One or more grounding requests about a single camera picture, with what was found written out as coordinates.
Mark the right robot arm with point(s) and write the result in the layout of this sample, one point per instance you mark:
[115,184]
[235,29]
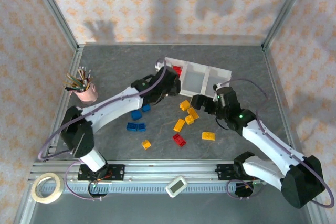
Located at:
[267,142]

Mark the red lego brick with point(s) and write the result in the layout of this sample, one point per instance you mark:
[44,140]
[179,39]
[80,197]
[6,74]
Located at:
[179,140]
[178,70]

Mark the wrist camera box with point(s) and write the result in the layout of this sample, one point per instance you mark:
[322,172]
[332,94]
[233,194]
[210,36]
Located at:
[158,64]
[217,85]

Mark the blue lego brick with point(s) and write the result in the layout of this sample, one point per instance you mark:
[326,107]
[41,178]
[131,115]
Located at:
[141,127]
[146,108]
[136,115]
[132,126]

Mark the coloured pencils bunch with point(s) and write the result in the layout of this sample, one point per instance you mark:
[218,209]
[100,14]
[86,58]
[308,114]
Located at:
[78,81]

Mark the aluminium frame leg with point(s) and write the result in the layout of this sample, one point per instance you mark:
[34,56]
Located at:
[23,205]
[320,216]

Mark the aluminium frame post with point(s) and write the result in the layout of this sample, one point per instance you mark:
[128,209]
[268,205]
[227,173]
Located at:
[54,7]
[286,7]

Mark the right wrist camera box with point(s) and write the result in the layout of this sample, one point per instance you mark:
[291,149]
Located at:
[217,85]

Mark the pink cup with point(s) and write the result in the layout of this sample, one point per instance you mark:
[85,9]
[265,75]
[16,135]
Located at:
[86,96]

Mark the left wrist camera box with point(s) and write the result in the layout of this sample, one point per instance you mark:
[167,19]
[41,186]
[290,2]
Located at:
[158,64]

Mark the aluminium back rail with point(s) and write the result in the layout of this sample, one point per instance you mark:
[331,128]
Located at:
[170,44]

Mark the yellow lego brick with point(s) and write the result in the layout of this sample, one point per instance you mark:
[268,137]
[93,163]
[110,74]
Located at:
[208,136]
[184,105]
[193,112]
[179,125]
[146,144]
[189,119]

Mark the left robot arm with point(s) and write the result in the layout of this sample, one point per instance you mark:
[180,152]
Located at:
[113,106]

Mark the aluminium front rail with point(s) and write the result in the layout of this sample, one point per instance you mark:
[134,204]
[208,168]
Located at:
[170,167]

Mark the aluminium side rail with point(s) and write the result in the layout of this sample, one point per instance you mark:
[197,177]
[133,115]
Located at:
[76,60]
[272,77]

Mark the group of red bricks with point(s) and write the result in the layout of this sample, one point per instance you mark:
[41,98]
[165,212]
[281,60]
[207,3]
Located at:
[174,62]

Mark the masking tape roll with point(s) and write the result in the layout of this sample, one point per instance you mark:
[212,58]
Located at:
[35,193]

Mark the white digital timer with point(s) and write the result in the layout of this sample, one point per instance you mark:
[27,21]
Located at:
[176,186]

